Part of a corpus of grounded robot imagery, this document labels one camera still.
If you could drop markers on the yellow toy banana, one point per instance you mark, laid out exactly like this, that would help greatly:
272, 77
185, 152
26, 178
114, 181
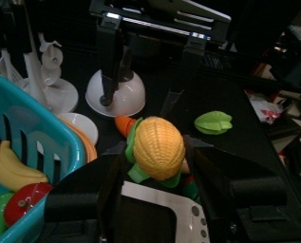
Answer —
11, 171

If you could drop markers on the white toy toaster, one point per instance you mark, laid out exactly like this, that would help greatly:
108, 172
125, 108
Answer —
165, 209

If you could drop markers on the light green toy fruit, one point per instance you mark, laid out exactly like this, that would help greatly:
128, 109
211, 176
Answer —
213, 122

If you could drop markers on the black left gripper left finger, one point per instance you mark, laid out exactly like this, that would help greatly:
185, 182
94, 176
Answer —
85, 190

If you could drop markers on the white utensil stand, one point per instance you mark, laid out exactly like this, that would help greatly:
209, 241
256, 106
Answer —
52, 85

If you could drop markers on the white toy plate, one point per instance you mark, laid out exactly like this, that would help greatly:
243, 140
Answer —
82, 125

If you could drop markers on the yellow toy corn cob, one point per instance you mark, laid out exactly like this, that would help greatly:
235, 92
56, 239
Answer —
158, 147

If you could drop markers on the white red plastic bag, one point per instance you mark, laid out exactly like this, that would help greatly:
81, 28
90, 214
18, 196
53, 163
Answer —
267, 109

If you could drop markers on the red toy tomato slice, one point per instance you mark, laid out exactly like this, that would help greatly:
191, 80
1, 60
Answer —
23, 202

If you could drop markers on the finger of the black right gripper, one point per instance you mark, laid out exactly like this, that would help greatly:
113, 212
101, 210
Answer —
191, 66
110, 57

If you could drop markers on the white toy bowl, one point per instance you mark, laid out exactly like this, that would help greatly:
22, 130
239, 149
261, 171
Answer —
129, 95

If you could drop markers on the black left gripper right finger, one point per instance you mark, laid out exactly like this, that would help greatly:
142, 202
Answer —
241, 196

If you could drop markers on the teal plastic basket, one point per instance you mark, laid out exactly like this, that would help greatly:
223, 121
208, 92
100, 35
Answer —
34, 133

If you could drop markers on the orange toy plate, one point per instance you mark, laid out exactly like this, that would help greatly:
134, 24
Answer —
89, 147

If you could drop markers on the orange toy carrot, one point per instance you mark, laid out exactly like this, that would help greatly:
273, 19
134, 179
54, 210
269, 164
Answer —
124, 125

